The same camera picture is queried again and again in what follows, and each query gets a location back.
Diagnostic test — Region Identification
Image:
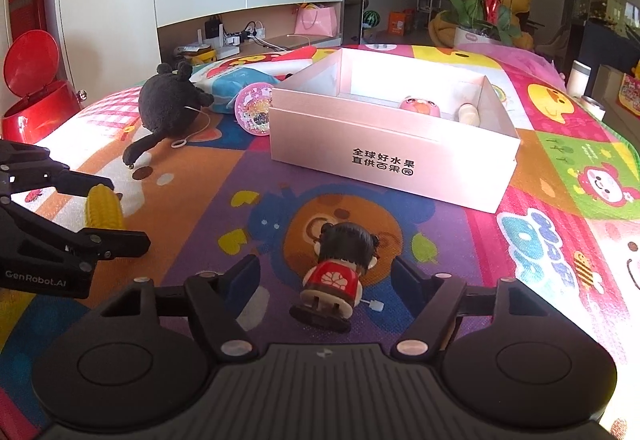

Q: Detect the beige wooden toy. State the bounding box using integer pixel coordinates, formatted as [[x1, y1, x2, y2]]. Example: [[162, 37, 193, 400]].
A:
[[459, 102, 482, 127]]

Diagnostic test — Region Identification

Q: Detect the pink cardboard box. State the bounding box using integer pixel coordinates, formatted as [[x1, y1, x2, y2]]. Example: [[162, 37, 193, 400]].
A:
[[269, 46, 522, 215]]

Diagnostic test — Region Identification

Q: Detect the orange box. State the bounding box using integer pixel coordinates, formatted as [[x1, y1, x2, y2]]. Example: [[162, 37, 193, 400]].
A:
[[389, 11, 416, 35]]

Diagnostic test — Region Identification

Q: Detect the white tumbler cup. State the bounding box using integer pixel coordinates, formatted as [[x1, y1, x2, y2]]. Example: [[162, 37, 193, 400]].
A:
[[567, 60, 593, 98]]

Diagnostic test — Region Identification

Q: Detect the colourful toy box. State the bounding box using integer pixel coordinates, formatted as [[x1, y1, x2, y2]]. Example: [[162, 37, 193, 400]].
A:
[[617, 72, 640, 108]]

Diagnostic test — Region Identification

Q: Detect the potted purple orchid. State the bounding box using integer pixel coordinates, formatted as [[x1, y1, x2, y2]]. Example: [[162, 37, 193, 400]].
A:
[[439, 0, 532, 48]]

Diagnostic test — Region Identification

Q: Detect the wind-up doll toy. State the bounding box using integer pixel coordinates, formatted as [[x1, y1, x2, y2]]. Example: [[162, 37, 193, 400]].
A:
[[290, 221, 386, 335]]

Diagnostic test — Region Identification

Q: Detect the red white foam stick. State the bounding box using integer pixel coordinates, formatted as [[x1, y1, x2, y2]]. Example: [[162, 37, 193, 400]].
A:
[[270, 46, 341, 81]]

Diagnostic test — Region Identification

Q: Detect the pink round face toy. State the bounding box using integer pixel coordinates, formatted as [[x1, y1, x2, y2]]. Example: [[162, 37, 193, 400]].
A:
[[398, 94, 441, 121]]

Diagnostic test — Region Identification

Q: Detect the colourful cartoon play mat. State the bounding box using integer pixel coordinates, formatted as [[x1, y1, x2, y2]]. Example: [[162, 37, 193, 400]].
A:
[[0, 42, 640, 440]]

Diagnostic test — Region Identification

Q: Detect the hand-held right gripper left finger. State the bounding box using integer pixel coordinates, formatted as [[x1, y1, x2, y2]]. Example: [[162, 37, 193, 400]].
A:
[[100, 254, 263, 361]]

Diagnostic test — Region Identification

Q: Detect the pink shopping bag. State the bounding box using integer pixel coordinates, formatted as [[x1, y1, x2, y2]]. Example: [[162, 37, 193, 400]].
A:
[[294, 2, 338, 36]]

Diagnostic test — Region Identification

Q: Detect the pink round glitter toy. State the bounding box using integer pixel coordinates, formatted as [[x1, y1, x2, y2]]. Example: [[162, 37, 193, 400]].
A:
[[234, 81, 276, 137]]

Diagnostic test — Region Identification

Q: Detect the yellow shelf item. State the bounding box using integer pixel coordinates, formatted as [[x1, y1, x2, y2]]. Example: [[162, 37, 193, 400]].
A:
[[175, 44, 217, 63]]

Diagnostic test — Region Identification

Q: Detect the blue white wet wipes pack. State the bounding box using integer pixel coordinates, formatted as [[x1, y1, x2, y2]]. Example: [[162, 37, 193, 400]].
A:
[[192, 60, 281, 113]]

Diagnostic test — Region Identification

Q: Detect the black plush toy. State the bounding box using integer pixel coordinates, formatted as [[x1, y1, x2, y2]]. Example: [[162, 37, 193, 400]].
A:
[[123, 61, 216, 169]]

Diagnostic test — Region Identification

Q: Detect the red trash bin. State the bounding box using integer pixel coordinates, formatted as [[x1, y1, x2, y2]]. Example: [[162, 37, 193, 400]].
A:
[[0, 30, 83, 145]]

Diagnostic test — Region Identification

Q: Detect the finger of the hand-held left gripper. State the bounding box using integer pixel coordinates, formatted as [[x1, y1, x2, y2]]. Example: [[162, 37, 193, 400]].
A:
[[0, 140, 115, 201], [0, 204, 152, 271]]

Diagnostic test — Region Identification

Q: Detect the yellow toy corn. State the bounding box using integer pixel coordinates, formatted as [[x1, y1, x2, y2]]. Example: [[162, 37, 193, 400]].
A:
[[85, 185, 126, 231]]

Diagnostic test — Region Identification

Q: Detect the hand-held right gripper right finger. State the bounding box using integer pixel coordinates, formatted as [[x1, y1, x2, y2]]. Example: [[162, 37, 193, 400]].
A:
[[392, 256, 538, 361]]

